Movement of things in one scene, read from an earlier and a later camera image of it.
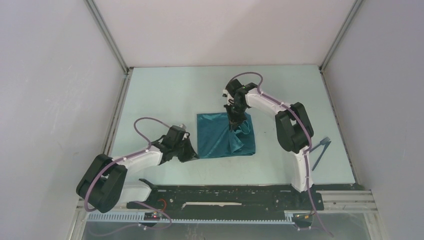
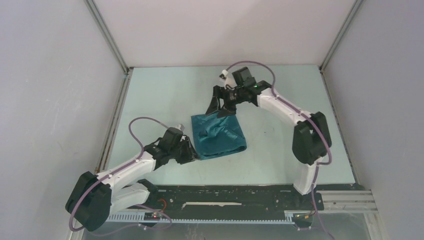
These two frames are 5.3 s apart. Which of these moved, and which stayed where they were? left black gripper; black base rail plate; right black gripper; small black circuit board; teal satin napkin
Moved: teal satin napkin; right black gripper
Stayed: black base rail plate; left black gripper; small black circuit board
